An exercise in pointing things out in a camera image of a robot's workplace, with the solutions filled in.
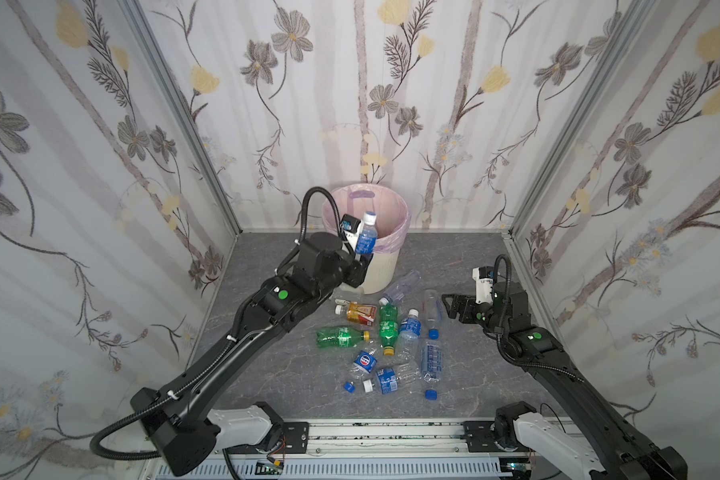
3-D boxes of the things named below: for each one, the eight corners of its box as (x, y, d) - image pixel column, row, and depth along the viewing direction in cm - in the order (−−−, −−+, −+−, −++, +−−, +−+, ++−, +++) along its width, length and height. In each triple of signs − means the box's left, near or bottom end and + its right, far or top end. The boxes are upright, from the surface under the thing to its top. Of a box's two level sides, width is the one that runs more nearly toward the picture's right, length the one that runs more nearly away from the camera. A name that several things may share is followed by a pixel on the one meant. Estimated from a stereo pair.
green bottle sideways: (317, 349, 90) (315, 342, 86) (319, 333, 94) (317, 325, 89) (370, 350, 90) (370, 342, 86) (370, 333, 94) (370, 325, 90)
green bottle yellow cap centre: (380, 356, 89) (381, 350, 85) (378, 311, 99) (379, 303, 95) (399, 356, 89) (401, 350, 85) (396, 311, 99) (397, 303, 95)
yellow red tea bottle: (333, 321, 97) (332, 313, 92) (338, 306, 100) (337, 298, 96) (373, 329, 95) (373, 321, 91) (376, 314, 98) (377, 306, 94)
